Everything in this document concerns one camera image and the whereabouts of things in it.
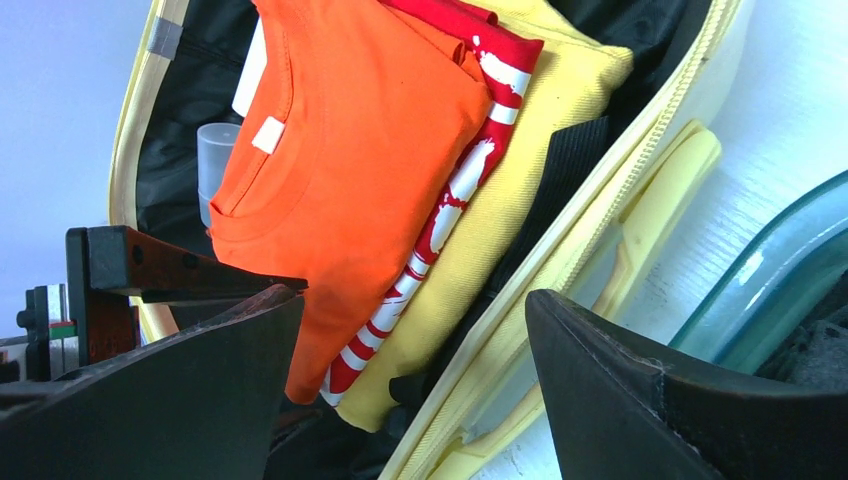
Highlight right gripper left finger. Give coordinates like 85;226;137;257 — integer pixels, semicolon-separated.
1;285;304;479

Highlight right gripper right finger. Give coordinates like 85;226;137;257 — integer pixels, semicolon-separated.
525;289;847;479

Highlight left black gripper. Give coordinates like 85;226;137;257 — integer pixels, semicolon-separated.
1;225;308;383

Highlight yellow hard-shell suitcase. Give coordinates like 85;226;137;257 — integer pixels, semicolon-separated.
109;1;753;479

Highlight teal transparent plastic tray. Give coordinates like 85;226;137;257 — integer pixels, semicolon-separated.
669;172;847;374

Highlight orange t-shirt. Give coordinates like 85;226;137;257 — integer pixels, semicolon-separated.
210;1;491;404

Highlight yellow garment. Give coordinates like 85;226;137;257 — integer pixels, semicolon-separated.
334;1;633;432

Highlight red white striped garment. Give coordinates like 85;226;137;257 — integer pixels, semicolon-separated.
321;1;544;407

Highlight dark navy fabric item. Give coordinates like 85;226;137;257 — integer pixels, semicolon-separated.
756;274;847;391

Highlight clear plastic bottle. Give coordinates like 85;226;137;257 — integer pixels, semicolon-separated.
196;122;241;227

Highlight white cylindrical bottle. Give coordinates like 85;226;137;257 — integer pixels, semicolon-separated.
231;19;267;117

